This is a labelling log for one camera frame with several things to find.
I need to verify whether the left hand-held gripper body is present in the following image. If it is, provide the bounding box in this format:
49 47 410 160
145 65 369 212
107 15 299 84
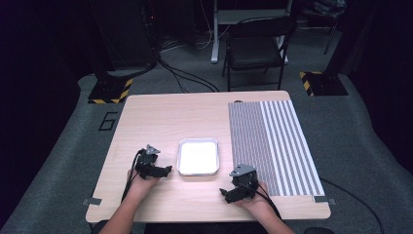
133 143 162 180

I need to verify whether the black equipment cabinet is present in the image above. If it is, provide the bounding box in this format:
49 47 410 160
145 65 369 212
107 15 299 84
105 0 161 71

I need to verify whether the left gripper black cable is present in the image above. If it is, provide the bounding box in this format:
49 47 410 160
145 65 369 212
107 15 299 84
121 149 144 203

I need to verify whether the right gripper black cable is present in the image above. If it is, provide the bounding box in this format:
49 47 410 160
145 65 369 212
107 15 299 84
239 180 284 221

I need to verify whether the black floor cable bundle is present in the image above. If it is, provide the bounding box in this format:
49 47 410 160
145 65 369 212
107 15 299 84
157 54 221 95

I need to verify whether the black yellow striped stand base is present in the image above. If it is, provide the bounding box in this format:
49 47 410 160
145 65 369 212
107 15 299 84
87 77 134 105
298 70 350 98

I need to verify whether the black stand post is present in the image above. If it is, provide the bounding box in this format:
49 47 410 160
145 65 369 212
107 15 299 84
81 0 113 82
324 0 379 76

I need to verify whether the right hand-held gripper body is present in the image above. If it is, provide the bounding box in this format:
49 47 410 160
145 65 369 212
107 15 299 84
228 163 260 200

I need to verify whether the person's right hand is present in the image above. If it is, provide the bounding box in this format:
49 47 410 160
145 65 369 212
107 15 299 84
235 180 278 217

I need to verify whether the black folding chair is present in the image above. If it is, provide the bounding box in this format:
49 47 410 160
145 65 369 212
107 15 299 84
221 16 298 93

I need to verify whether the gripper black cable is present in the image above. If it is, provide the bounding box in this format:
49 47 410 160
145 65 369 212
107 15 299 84
239 180 284 221
121 149 144 203

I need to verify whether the grey striped placemat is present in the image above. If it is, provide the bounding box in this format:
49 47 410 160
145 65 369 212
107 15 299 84
227 99 326 198

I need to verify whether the person's left hand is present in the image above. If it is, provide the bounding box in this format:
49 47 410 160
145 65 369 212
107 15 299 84
126 170 161 198

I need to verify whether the white desk frame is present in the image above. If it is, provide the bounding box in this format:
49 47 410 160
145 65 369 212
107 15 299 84
209 0 294 64

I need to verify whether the white square tray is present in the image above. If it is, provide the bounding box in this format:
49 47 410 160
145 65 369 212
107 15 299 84
176 137 220 177

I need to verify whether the grey tape piece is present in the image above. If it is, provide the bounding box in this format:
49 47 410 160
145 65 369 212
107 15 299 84
82 197 103 207
313 195 338 206

